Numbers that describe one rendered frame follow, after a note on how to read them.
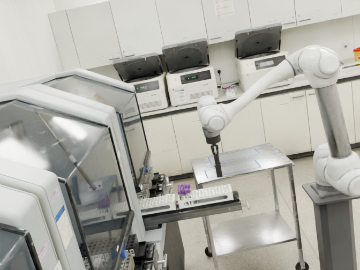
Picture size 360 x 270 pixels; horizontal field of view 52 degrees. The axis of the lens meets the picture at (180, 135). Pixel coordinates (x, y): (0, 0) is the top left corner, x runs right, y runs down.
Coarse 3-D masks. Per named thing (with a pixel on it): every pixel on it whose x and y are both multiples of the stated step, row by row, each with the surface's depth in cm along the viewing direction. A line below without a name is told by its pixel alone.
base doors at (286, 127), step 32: (288, 96) 419; (352, 96) 418; (160, 128) 431; (192, 128) 430; (224, 128) 430; (256, 128) 430; (288, 128) 429; (320, 128) 428; (352, 128) 428; (160, 160) 442
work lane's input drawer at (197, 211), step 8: (232, 192) 207; (232, 200) 199; (240, 200) 199; (176, 208) 202; (184, 208) 200; (192, 208) 200; (200, 208) 199; (208, 208) 199; (216, 208) 199; (224, 208) 199; (232, 208) 199; (240, 208) 199; (248, 208) 200; (144, 216) 202; (152, 216) 201; (160, 216) 201; (168, 216) 201; (176, 216) 200; (184, 216) 200; (192, 216) 200; (200, 216) 200; (144, 224) 202; (152, 224) 202
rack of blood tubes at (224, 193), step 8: (192, 192) 206; (200, 192) 204; (208, 192) 202; (216, 192) 200; (224, 192) 198; (184, 200) 200; (192, 200) 200; (200, 200) 203; (208, 200) 206; (216, 200) 199; (224, 200) 199
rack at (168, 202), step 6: (150, 198) 210; (156, 198) 208; (162, 198) 208; (168, 198) 206; (174, 198) 204; (144, 204) 205; (150, 204) 203; (156, 204) 201; (162, 204) 200; (168, 204) 200; (174, 204) 201; (144, 210) 206; (150, 210) 209; (156, 210) 207; (162, 210) 201; (168, 210) 201
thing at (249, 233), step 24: (264, 144) 272; (192, 168) 271; (240, 168) 237; (264, 168) 230; (288, 168) 231; (264, 216) 279; (216, 240) 262; (240, 240) 256; (264, 240) 251; (288, 240) 246; (216, 264) 244
